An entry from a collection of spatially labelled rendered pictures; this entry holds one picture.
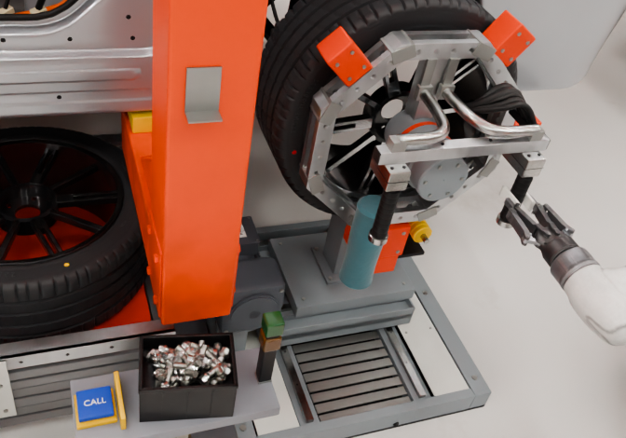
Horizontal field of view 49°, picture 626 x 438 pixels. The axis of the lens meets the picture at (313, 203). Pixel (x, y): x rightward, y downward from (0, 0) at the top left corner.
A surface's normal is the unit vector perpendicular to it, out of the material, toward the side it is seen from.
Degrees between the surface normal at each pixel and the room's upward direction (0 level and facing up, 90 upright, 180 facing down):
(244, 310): 90
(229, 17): 90
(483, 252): 0
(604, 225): 0
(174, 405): 90
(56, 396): 90
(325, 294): 0
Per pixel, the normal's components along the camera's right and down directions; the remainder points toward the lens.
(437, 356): 0.15, -0.75
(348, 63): 0.32, 0.65
